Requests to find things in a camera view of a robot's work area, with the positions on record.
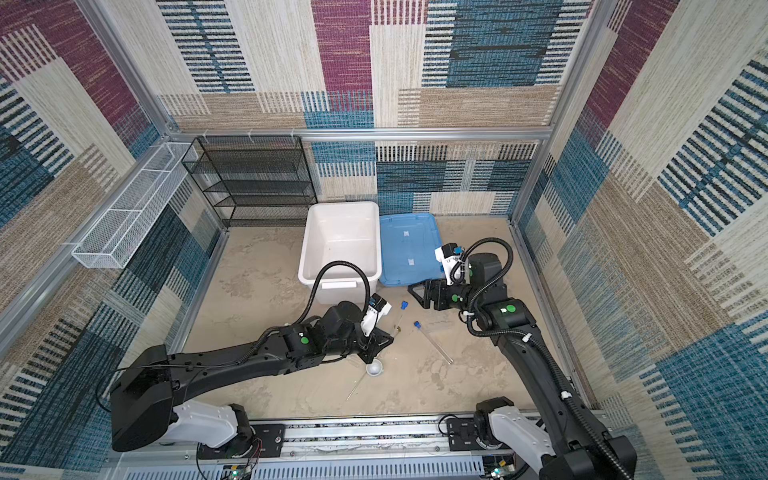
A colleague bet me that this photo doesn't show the blue capped test tube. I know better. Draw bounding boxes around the blue capped test tube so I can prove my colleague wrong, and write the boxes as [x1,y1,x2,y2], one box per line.
[393,300,408,334]
[413,321,454,365]

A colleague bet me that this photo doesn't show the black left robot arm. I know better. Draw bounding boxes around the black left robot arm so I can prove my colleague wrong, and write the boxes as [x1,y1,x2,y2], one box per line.
[99,279,394,457]

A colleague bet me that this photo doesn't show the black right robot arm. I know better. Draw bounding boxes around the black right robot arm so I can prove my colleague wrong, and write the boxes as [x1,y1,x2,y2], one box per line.
[416,237,637,479]

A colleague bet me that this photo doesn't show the small white ceramic crucible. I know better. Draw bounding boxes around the small white ceramic crucible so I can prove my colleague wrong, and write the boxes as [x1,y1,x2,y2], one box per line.
[366,359,383,377]

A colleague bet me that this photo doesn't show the clear plastic tube rack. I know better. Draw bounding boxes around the clear plastic tube rack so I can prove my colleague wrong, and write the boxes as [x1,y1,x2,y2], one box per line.
[413,310,466,336]

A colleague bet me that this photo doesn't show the blue plastic bin lid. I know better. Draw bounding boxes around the blue plastic bin lid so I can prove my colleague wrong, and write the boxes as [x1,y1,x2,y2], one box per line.
[379,213,444,287]

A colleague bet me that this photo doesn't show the white plastic storage bin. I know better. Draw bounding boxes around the white plastic storage bin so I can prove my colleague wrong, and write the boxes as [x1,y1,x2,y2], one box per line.
[298,201,382,305]

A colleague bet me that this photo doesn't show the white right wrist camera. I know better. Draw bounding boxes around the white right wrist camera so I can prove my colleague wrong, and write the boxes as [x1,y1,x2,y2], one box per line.
[435,243,464,285]

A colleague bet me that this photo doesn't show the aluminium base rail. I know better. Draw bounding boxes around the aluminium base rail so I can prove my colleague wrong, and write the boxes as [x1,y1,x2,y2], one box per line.
[98,412,537,479]

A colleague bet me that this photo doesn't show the black wire shelf rack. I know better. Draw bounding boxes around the black wire shelf rack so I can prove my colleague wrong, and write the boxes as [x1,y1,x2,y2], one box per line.
[182,135,318,228]

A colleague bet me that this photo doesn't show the white wire mesh basket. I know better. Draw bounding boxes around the white wire mesh basket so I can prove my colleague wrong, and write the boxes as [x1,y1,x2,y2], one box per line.
[72,142,189,269]

